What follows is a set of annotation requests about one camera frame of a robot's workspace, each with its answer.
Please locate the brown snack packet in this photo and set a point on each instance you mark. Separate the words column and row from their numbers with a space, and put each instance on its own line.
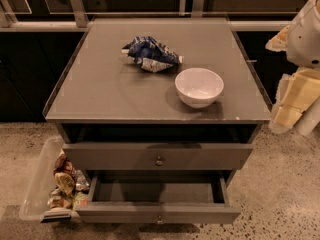
column 64, row 174

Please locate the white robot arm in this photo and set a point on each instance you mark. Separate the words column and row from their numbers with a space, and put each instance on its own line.
column 303, row 38

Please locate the white ceramic bowl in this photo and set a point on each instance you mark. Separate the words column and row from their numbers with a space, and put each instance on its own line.
column 198, row 87

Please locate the grey drawer cabinet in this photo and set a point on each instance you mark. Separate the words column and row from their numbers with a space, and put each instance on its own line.
column 105, row 98

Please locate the clear plastic storage bin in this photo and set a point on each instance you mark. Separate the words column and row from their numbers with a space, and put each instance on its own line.
column 35, row 203

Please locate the white cylindrical robot base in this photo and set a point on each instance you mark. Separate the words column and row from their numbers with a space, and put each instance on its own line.
column 309, row 120

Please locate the crumpled blue chip bag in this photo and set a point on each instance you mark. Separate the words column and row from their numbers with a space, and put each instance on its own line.
column 151, row 55

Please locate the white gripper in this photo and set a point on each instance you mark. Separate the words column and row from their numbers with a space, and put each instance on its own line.
column 304, row 40

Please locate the grey top drawer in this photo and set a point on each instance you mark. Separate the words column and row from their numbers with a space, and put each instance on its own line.
column 157, row 156

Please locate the grey drawer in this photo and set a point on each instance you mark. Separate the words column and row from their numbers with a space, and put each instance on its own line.
column 158, row 197
column 157, row 156

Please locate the green orange snack packet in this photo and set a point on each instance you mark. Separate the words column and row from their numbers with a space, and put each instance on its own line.
column 80, row 199

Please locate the silver snack packet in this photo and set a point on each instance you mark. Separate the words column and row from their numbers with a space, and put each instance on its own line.
column 81, row 182

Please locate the metal railing frame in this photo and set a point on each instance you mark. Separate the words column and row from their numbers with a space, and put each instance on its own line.
column 245, row 15

